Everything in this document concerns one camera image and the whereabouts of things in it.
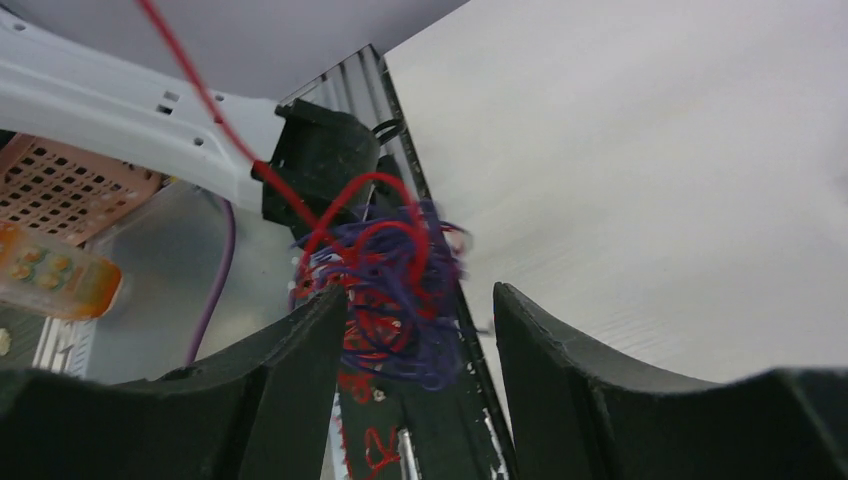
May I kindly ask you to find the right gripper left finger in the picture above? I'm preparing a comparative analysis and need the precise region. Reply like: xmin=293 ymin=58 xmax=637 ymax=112
xmin=1 ymin=287 xmax=347 ymax=479

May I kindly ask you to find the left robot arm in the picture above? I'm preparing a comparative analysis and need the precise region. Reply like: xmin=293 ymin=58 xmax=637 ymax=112
xmin=1 ymin=12 xmax=380 ymax=229

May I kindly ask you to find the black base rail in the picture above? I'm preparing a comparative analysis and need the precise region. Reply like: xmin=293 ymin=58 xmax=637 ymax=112
xmin=284 ymin=45 xmax=517 ymax=479

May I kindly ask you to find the white slotted cable duct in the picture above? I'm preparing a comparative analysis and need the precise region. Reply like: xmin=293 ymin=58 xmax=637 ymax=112
xmin=32 ymin=317 xmax=96 ymax=378

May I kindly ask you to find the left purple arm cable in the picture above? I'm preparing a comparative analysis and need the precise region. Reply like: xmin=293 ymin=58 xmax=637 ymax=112
xmin=184 ymin=198 xmax=238 ymax=367

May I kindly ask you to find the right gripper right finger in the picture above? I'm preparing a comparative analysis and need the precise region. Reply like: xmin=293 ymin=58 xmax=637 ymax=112
xmin=493 ymin=283 xmax=847 ymax=479

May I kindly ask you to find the pink perforated basket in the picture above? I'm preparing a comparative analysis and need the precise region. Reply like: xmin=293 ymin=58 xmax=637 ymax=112
xmin=1 ymin=130 xmax=166 ymax=245

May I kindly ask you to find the orange translucent object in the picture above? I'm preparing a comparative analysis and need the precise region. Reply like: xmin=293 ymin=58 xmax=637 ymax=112
xmin=1 ymin=221 xmax=123 ymax=321

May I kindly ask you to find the coloured wire bundle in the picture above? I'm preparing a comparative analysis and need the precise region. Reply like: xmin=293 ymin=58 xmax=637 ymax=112
xmin=135 ymin=0 xmax=472 ymax=392

